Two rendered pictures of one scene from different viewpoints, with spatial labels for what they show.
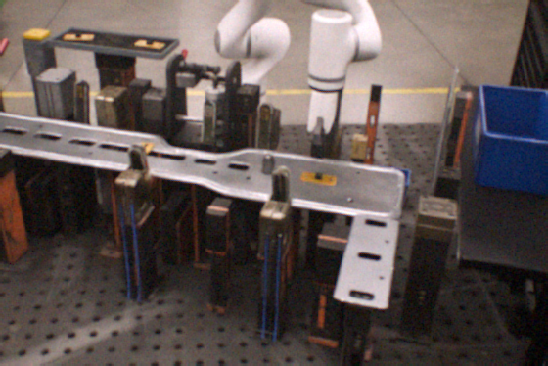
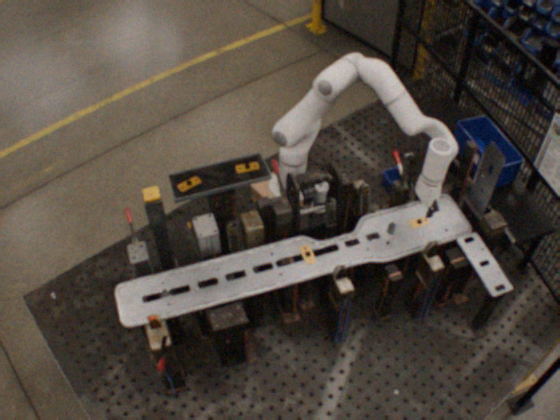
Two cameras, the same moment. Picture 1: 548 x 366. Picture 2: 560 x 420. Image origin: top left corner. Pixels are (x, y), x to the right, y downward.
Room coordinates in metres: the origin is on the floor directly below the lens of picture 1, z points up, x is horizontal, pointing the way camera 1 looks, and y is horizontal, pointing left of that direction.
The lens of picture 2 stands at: (0.51, 1.07, 2.64)
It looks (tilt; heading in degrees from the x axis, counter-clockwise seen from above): 49 degrees down; 325
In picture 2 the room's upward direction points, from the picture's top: 1 degrees clockwise
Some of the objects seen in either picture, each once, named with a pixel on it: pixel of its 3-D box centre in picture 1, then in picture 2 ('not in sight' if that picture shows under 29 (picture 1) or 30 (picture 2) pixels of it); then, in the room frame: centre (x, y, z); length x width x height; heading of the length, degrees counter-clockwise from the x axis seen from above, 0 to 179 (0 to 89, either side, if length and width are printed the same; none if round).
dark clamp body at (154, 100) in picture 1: (161, 152); (281, 236); (1.64, 0.26, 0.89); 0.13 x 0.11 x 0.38; 164
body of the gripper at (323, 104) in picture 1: (324, 104); (429, 187); (1.31, -0.17, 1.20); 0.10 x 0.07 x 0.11; 165
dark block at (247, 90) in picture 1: (248, 155); (339, 213); (1.58, 0.01, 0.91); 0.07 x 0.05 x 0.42; 164
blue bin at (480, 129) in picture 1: (512, 135); (486, 151); (1.38, -0.64, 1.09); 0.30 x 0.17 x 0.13; 165
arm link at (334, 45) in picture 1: (331, 42); (438, 158); (1.31, -0.17, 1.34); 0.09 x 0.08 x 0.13; 105
